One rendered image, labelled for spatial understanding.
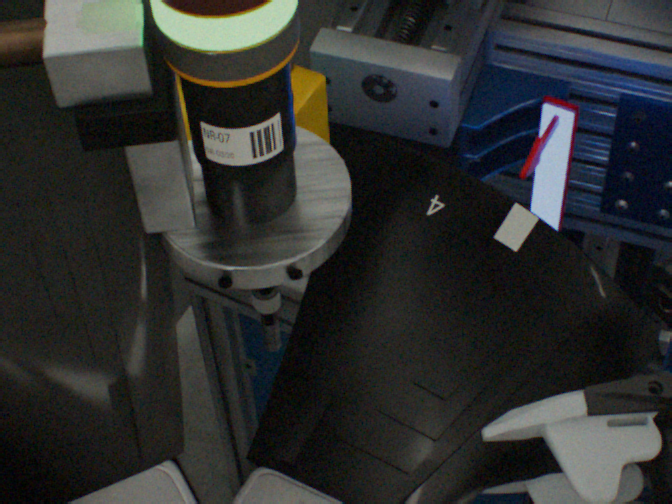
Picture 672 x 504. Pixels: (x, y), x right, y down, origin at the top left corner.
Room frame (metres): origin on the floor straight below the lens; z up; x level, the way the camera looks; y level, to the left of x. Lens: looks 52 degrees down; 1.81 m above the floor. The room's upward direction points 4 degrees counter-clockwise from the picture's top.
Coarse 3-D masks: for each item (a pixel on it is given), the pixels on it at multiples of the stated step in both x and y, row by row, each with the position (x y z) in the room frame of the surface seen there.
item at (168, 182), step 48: (48, 0) 0.31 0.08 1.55; (96, 0) 0.31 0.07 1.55; (144, 0) 0.31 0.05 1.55; (48, 48) 0.29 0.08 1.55; (96, 48) 0.29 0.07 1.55; (144, 48) 0.29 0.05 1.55; (96, 96) 0.29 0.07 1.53; (144, 96) 0.29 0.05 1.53; (96, 144) 0.28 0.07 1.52; (144, 144) 0.28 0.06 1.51; (144, 192) 0.29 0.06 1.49; (192, 192) 0.30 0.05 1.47; (336, 192) 0.30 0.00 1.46; (192, 240) 0.28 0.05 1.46; (240, 240) 0.28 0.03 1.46; (288, 240) 0.28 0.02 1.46; (336, 240) 0.28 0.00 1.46; (240, 288) 0.27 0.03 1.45
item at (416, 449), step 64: (384, 192) 0.52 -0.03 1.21; (448, 192) 0.52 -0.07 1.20; (384, 256) 0.48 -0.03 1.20; (448, 256) 0.48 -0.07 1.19; (512, 256) 0.48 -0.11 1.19; (576, 256) 0.49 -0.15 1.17; (320, 320) 0.44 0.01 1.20; (384, 320) 0.43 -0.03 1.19; (448, 320) 0.43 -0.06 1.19; (512, 320) 0.44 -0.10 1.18; (576, 320) 0.44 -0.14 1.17; (640, 320) 0.45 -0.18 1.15; (320, 384) 0.39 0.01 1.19; (384, 384) 0.39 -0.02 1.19; (448, 384) 0.39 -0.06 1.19; (512, 384) 0.39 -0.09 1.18; (576, 384) 0.40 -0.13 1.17; (256, 448) 0.36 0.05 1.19; (320, 448) 0.36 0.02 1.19; (384, 448) 0.35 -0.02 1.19; (448, 448) 0.35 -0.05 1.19; (512, 448) 0.35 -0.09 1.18
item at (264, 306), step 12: (264, 288) 0.30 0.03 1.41; (276, 288) 0.30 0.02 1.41; (264, 300) 0.30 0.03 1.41; (276, 300) 0.30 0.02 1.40; (264, 312) 0.30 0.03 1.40; (276, 312) 0.30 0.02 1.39; (264, 324) 0.30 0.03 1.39; (276, 324) 0.30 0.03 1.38; (264, 336) 0.30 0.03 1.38; (276, 336) 0.30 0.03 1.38; (276, 348) 0.30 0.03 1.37
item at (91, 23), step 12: (108, 0) 0.31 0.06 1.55; (120, 0) 0.31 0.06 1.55; (132, 0) 0.30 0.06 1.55; (84, 12) 0.30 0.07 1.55; (96, 12) 0.30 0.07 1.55; (108, 12) 0.30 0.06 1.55; (120, 12) 0.30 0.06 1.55; (132, 12) 0.30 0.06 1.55; (84, 24) 0.30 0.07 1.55; (96, 24) 0.30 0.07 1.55; (108, 24) 0.30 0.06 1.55; (120, 24) 0.30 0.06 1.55; (132, 24) 0.30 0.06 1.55; (144, 24) 0.30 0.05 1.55
